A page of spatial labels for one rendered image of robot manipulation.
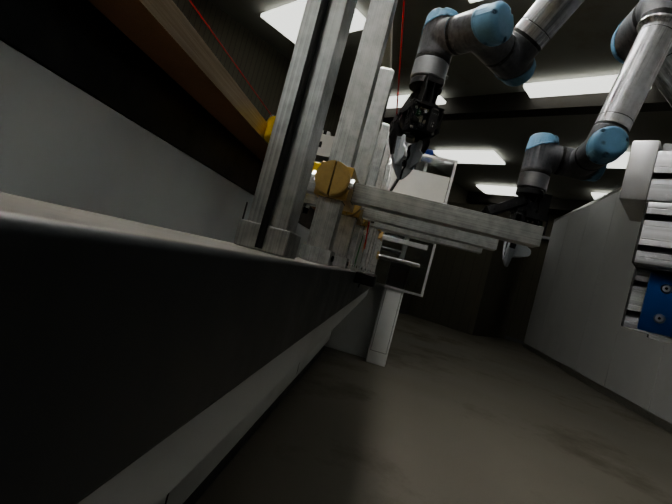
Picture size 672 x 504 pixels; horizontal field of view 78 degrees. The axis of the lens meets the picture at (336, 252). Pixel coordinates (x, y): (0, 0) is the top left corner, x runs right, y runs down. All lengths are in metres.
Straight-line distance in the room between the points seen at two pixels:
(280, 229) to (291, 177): 0.05
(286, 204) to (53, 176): 0.21
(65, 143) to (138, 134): 0.10
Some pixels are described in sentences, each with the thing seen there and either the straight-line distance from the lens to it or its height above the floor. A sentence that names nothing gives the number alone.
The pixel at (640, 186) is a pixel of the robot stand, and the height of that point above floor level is 0.92.
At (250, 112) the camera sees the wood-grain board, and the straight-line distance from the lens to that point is 0.65.
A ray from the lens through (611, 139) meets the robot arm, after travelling 1.13.
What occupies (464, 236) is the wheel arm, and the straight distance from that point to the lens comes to 0.91.
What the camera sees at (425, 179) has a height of 1.55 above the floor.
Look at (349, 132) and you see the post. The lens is 0.64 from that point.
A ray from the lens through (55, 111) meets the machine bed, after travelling 0.45.
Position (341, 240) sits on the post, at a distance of 0.85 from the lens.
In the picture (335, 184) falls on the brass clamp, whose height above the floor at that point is 0.81.
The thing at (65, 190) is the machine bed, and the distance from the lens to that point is 0.47.
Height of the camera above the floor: 0.71
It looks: 2 degrees up
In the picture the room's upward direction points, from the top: 15 degrees clockwise
